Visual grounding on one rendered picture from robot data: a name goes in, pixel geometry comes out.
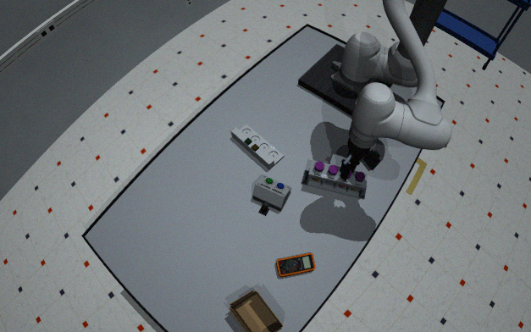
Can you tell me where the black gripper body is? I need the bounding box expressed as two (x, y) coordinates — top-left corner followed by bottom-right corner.
(347, 138), (371, 160)

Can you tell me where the orange digital multimeter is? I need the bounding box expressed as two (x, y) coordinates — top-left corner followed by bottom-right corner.
(276, 253), (316, 277)

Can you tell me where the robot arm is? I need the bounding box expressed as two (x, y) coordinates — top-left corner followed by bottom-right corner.
(330, 0), (452, 150)

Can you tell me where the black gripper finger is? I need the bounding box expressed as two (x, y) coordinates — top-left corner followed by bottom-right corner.
(351, 158), (362, 173)
(340, 154), (360, 181)

